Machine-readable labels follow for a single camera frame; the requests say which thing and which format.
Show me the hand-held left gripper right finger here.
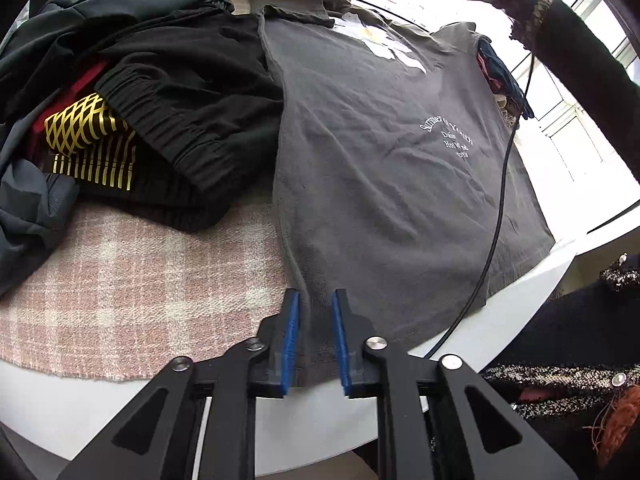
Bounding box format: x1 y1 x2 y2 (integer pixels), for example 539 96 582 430
332 288 581 480

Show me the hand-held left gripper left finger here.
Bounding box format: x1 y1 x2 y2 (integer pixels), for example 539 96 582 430
55 287 301 480

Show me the grey printed t-shirt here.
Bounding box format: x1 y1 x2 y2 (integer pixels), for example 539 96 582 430
248 0 556 388

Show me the stack of folded clothes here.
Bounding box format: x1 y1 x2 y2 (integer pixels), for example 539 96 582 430
492 92 523 128
475 35 536 118

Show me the pile of black clothes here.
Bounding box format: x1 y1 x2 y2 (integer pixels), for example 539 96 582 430
0 0 236 296

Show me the pink plaid blanket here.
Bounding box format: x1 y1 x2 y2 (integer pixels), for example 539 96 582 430
0 197 301 383

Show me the person's black tweed jacket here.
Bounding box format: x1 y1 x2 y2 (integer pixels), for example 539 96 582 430
480 255 640 480

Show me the black cloth piece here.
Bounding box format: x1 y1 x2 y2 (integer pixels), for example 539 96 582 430
27 57 231 233

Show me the white window frame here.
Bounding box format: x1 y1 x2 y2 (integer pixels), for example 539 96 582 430
520 0 640 236

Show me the black cable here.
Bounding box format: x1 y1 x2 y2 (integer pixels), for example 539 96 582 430
422 45 537 360

